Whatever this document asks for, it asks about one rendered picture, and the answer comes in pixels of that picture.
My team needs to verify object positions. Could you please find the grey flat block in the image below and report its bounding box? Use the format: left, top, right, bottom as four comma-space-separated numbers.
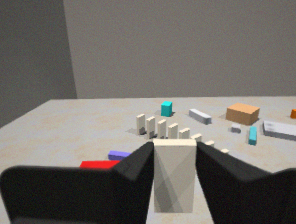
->
262, 121, 296, 141

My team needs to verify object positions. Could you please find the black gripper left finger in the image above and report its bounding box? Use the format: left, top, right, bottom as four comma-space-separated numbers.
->
0, 142, 154, 224

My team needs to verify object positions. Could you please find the purple flat bar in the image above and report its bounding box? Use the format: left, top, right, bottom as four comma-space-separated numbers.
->
108, 151, 131, 161

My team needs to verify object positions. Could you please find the red rectangular block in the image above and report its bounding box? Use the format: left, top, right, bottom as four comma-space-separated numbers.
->
80, 160, 120, 168

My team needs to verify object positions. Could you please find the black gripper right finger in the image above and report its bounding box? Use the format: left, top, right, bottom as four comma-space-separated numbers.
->
195, 142, 296, 224

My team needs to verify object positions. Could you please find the tan square block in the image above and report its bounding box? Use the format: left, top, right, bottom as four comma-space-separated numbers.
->
226, 103, 260, 126

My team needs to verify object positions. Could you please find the small orange block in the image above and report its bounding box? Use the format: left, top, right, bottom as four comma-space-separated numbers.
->
290, 109, 296, 119

